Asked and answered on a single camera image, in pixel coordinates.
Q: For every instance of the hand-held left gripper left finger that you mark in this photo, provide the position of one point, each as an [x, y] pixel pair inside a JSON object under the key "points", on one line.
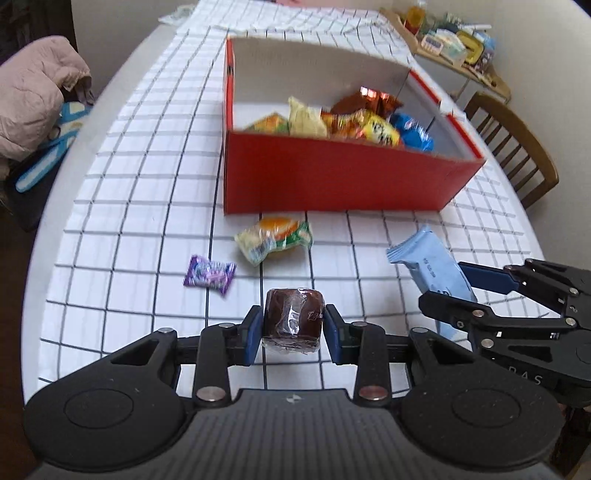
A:
{"points": [[253, 333]]}

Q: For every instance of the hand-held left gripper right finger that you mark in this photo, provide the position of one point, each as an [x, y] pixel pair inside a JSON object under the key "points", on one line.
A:
{"points": [[333, 335]]}

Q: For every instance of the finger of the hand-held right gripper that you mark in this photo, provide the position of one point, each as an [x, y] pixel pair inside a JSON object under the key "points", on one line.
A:
{"points": [[443, 308], [485, 277]]}

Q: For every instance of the dark brown roll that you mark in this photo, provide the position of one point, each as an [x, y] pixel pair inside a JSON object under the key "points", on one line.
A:
{"points": [[288, 318]]}

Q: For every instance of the light blue snack packet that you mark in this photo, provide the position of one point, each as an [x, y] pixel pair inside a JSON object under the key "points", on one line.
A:
{"points": [[429, 263]]}

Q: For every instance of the red cardboard box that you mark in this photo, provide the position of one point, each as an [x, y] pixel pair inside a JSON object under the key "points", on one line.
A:
{"points": [[346, 175]]}

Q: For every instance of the brown cookie packet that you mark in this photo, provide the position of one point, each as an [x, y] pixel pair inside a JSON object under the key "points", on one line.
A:
{"points": [[355, 104]]}

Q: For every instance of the purple candy packet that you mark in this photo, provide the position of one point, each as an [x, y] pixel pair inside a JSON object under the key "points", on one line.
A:
{"points": [[207, 272]]}

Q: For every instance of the green white bread packet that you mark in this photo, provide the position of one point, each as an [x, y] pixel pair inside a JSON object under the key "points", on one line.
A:
{"points": [[277, 237]]}

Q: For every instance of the wooden chair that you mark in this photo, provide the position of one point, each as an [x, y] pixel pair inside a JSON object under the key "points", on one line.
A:
{"points": [[531, 152]]}

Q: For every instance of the blue cookie packet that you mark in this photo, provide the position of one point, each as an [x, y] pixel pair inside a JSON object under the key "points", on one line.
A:
{"points": [[413, 131]]}

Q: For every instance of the yellow orange snack packet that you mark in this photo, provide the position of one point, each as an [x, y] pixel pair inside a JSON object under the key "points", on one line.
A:
{"points": [[381, 130]]}

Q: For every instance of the white checked tablecloth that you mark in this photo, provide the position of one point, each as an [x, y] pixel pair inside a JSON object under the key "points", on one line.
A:
{"points": [[138, 184]]}

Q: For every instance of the wooden shelf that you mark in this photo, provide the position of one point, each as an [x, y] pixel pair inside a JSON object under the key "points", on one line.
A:
{"points": [[496, 83]]}

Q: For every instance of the orange red snack packet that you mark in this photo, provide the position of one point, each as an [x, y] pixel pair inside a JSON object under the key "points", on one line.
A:
{"points": [[341, 125]]}

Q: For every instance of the pale yellow snack packet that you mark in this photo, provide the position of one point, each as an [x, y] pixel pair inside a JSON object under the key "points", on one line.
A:
{"points": [[304, 120]]}

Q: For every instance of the yellow tin box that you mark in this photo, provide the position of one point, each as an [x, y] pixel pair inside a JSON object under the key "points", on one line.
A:
{"points": [[471, 48]]}

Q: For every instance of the white blue box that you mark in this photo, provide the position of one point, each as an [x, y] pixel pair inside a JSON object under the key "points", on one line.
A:
{"points": [[445, 44]]}

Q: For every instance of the black seat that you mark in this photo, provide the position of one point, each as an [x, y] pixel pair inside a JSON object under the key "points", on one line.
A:
{"points": [[27, 207]]}

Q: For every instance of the orange bottle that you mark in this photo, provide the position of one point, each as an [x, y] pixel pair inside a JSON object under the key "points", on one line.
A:
{"points": [[415, 18]]}

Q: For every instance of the blue white striped object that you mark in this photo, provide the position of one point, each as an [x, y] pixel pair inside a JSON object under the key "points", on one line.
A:
{"points": [[51, 147]]}

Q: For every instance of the pink jacket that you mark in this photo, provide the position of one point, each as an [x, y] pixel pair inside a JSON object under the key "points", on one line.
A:
{"points": [[32, 92]]}

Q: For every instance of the white crumpled paper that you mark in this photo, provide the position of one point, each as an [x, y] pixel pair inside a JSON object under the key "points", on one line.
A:
{"points": [[178, 14]]}

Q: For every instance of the dark wooden cabinet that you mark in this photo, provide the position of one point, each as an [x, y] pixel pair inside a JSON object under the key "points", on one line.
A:
{"points": [[37, 18]]}

